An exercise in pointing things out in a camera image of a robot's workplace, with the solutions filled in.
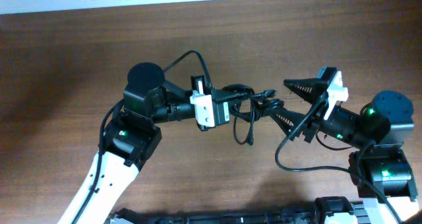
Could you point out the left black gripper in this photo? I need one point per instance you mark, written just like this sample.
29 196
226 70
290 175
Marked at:
219 95

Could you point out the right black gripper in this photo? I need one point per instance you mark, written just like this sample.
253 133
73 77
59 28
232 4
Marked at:
320 109

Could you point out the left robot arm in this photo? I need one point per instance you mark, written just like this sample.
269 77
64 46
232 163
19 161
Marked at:
129 134

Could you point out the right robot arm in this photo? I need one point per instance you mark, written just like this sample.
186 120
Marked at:
378 167

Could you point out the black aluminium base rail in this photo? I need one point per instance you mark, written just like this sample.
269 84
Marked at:
334 209

